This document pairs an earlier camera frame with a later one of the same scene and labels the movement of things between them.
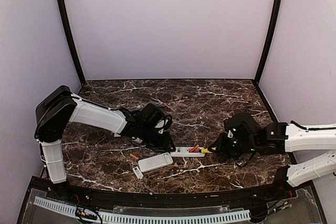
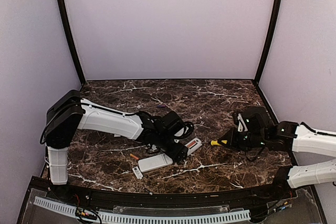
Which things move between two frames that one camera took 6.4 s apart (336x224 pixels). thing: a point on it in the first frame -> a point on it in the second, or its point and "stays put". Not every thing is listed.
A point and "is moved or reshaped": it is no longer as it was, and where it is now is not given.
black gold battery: x=149 y=192 stays put
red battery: x=194 y=148 -> x=191 y=144
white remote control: x=154 y=162 stays put
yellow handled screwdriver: x=205 y=150 is moved or reshaped
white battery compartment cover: x=137 y=172 stays put
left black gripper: x=163 y=146 -> x=177 y=154
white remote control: x=187 y=151 is moved or reshaped
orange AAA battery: x=133 y=156 stays put
